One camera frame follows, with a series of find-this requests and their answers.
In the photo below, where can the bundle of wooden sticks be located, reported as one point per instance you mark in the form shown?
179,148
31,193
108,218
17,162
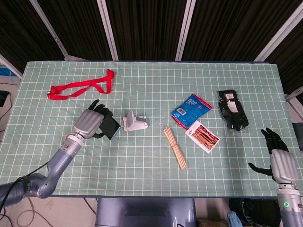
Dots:
175,149

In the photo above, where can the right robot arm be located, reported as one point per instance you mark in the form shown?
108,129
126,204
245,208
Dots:
290,205

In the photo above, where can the black box device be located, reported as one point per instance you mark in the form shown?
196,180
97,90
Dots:
2,98

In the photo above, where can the blue snack bag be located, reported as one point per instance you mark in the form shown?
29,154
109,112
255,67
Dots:
191,111

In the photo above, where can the white phone stand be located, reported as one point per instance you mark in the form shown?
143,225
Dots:
135,122

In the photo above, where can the black gloves in plastic bag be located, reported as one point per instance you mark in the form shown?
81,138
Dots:
233,110

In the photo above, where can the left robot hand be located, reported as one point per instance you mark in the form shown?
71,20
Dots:
88,123

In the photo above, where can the red patterned card packet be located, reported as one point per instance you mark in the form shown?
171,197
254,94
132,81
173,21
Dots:
203,138

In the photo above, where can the black smartphone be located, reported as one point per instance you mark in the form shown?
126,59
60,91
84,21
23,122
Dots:
110,127

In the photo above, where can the blue cloth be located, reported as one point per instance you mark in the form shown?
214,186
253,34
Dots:
233,220

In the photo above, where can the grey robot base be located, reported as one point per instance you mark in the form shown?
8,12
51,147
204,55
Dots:
145,212

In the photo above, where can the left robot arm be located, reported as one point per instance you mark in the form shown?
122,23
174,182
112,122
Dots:
47,168

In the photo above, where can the green checkered tablecloth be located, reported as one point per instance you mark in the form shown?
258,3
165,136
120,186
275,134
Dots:
151,165

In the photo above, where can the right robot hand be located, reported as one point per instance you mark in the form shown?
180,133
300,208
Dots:
282,169

